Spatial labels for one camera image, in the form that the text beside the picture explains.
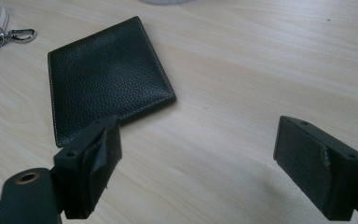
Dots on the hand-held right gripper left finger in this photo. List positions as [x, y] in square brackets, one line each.
[87, 168]

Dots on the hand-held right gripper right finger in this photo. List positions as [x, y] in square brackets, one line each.
[317, 168]

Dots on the black leather wallet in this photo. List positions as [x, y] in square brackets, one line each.
[108, 77]

